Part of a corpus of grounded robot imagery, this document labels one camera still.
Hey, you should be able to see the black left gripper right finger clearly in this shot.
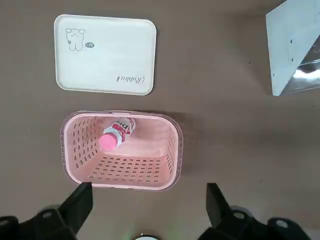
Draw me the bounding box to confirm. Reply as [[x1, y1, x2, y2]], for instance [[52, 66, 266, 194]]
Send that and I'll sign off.
[[199, 183, 313, 240]]

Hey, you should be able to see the clear acrylic tiered shelf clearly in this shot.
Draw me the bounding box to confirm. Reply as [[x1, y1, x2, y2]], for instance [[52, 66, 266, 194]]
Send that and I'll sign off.
[[265, 0, 320, 97]]

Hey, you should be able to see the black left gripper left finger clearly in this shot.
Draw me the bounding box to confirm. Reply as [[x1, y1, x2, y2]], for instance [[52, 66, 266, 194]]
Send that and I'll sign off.
[[0, 182, 94, 240]]

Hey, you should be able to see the pink perforated plastic basket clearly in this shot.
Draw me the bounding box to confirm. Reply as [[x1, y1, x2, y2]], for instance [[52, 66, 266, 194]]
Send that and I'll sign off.
[[60, 110, 184, 193]]

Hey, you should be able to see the cream tray with rabbit print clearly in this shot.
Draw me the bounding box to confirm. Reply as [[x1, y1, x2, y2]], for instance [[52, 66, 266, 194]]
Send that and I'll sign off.
[[53, 13, 158, 97]]

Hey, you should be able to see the white bottle with pink cap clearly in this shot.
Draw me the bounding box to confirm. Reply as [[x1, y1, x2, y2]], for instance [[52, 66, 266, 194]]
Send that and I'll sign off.
[[98, 116, 137, 152]]

